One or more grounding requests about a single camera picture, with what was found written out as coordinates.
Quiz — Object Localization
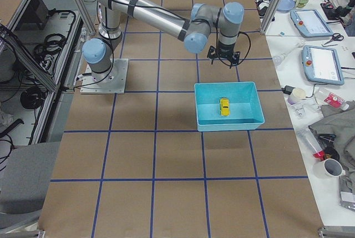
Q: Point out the yellow beetle toy car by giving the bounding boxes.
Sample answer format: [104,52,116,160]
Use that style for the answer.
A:
[220,97,230,117]

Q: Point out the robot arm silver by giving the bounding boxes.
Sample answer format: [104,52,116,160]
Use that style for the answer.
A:
[97,0,244,68]

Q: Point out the teach pendant tablet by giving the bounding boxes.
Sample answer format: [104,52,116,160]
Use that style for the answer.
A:
[302,45,344,85]
[290,9,333,38]

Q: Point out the grey cloth pile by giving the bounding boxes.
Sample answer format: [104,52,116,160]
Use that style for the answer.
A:
[309,101,354,181]

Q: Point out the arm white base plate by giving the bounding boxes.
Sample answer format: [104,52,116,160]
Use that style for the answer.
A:
[80,58,129,94]

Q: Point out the light blue plate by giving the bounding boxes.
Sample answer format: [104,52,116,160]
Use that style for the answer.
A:
[277,0,295,13]

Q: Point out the light bulb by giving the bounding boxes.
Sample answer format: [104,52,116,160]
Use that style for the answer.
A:
[272,44,302,67]

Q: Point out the black scissors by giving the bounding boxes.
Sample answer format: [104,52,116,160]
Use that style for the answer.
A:
[322,33,344,47]

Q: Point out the upper teach pendant tablet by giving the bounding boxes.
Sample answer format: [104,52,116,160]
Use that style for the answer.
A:
[290,9,333,38]

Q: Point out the white mug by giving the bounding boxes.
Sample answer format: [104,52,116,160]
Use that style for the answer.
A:
[313,159,346,179]

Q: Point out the turquoise plastic bin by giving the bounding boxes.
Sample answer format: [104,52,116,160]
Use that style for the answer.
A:
[194,82,265,132]

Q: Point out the lower teach pendant tablet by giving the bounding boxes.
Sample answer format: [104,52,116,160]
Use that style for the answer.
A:
[302,45,344,85]

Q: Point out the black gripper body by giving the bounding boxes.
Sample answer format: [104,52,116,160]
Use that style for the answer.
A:
[207,42,240,61]

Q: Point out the aluminium frame post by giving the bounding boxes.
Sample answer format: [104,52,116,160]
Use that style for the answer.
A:
[259,0,295,35]

